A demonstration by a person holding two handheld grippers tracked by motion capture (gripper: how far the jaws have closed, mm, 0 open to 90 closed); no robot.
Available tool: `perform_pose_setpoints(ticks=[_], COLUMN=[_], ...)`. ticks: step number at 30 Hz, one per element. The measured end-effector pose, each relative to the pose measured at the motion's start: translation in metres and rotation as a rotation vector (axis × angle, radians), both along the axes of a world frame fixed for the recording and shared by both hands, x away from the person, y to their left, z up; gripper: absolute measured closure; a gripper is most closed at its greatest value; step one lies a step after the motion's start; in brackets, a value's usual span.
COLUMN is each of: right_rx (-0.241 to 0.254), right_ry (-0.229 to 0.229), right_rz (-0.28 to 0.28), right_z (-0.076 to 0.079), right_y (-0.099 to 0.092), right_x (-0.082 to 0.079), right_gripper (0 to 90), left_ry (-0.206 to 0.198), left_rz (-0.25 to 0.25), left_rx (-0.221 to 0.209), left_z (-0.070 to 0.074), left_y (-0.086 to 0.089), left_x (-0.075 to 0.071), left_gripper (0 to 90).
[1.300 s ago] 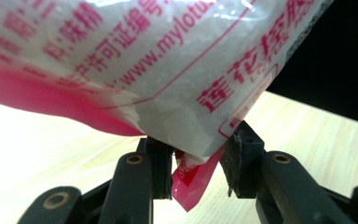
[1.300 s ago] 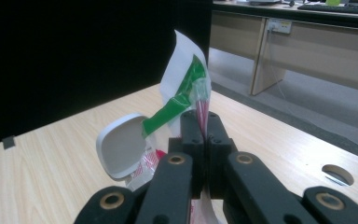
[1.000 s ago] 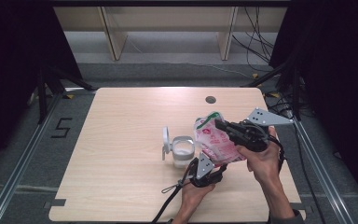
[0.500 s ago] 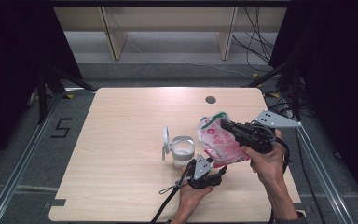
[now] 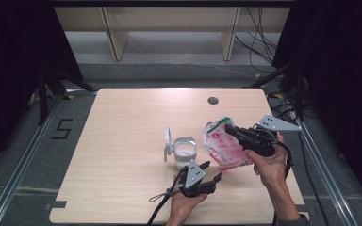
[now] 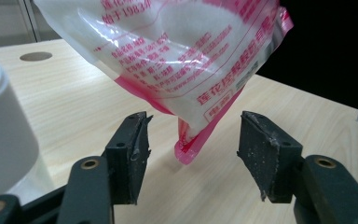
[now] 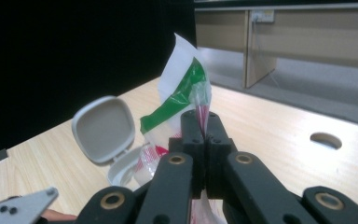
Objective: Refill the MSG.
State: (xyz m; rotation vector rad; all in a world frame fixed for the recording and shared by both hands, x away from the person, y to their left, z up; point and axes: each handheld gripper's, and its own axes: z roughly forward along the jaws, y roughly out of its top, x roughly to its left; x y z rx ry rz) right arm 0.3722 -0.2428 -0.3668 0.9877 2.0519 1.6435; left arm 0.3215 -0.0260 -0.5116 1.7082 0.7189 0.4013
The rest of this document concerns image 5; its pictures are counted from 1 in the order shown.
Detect dark curtain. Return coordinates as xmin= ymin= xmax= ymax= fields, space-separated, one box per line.
xmin=0 ymin=0 xmax=85 ymax=178
xmin=271 ymin=0 xmax=362 ymax=216

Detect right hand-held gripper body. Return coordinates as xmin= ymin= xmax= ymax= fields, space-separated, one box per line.
xmin=238 ymin=114 xmax=303 ymax=158

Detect black wrist strap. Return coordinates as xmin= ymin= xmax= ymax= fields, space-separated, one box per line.
xmin=271 ymin=140 xmax=295 ymax=226
xmin=146 ymin=166 xmax=190 ymax=226

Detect black floor cables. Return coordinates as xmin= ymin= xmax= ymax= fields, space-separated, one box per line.
xmin=268 ymin=93 xmax=332 ymax=226

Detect bundle of black cables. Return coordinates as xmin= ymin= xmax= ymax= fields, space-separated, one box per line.
xmin=234 ymin=7 xmax=279 ymax=73

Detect aluminium floor rail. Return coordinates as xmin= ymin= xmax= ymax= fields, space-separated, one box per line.
xmin=294 ymin=118 xmax=362 ymax=226
xmin=0 ymin=93 xmax=64 ymax=226

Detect black tripod stand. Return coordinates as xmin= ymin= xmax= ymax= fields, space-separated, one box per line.
xmin=243 ymin=57 xmax=306 ymax=122
xmin=37 ymin=66 xmax=99 ymax=126

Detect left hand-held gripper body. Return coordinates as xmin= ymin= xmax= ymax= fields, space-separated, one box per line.
xmin=180 ymin=159 xmax=218 ymax=199

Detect clear jar with white lid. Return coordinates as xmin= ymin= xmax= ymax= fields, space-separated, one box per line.
xmin=164 ymin=126 xmax=198 ymax=170

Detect light wooden shelf unit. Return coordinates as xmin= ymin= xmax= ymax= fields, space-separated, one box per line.
xmin=54 ymin=6 xmax=291 ymax=62

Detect pink and white plastic bag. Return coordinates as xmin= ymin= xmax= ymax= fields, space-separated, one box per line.
xmin=202 ymin=117 xmax=255 ymax=172

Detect thin white cable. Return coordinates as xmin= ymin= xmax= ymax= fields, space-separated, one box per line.
xmin=128 ymin=34 xmax=256 ymax=80

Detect person's left hand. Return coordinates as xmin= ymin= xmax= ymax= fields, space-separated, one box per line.
xmin=169 ymin=191 xmax=208 ymax=222

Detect person's right hand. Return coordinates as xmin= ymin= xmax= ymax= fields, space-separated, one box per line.
xmin=244 ymin=135 xmax=291 ymax=191

